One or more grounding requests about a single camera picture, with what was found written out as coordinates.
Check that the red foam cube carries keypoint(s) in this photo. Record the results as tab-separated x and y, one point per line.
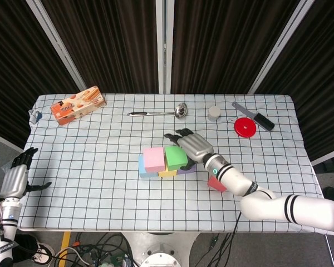
215	185

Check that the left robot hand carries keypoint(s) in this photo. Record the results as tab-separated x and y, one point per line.
14	180

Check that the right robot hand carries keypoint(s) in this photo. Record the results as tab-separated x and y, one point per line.
196	147

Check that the small white jar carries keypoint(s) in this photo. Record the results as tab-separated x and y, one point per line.
214	112

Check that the grey brush with black bristles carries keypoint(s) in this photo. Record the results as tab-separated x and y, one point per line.
263	121

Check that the orange biscuit box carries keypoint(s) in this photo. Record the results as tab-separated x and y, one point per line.
72	109

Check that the white metal frame post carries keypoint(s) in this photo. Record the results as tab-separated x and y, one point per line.
281	44
164	41
58	44

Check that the blue cloth clip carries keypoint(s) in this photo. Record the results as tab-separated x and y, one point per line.
38	115

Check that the steel ladle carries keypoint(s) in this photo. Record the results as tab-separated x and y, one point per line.
181	110

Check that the purple foam cube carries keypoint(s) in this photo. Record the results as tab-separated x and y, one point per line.
187	170

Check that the yellow foam cube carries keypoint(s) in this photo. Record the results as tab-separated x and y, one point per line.
167	174

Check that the green foam cube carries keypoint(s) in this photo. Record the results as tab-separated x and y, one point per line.
176	158

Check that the clear plastic bag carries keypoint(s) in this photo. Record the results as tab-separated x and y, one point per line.
6	168

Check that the pink foam cube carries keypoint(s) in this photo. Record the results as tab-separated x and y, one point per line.
154	158

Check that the white sneaker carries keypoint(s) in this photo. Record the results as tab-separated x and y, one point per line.
43	254

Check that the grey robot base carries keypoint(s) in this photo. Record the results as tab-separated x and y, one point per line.
161	247

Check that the blue foam cube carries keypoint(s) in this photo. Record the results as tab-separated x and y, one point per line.
143	169

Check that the red round plastic lid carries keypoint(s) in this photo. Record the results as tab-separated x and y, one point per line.
245	127

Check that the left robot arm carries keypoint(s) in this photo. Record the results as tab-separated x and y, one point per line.
2	233

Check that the black pleated curtain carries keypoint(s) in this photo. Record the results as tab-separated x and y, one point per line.
225	41
323	55
14	55
108	41

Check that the white black-grid tablecloth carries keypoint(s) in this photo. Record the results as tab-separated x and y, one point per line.
100	200

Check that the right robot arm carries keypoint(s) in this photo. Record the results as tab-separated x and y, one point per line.
267	200

